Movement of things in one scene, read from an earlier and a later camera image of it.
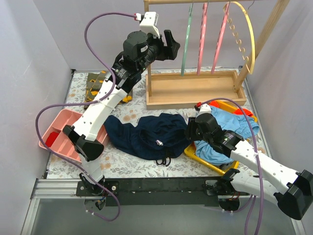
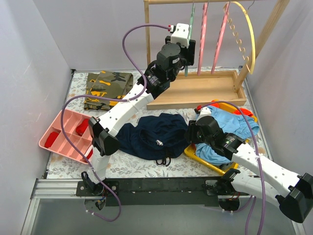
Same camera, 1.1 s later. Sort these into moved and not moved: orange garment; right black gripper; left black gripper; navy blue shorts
Moved: left black gripper
Not moved: navy blue shorts; orange garment; right black gripper
